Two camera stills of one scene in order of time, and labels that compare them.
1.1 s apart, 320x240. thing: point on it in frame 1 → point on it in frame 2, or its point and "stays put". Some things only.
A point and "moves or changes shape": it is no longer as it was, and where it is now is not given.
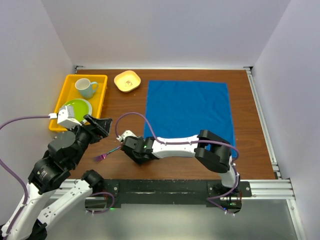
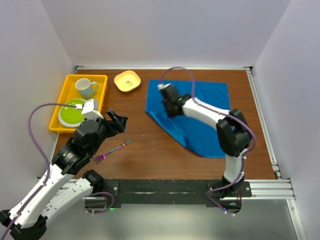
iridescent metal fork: [102, 157] stays put
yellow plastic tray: [69, 91] stays put
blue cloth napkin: [181, 109] moves or changes shape
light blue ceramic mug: [86, 88] stays put
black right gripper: [138, 160] → [170, 114]
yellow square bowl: [127, 81] stays put
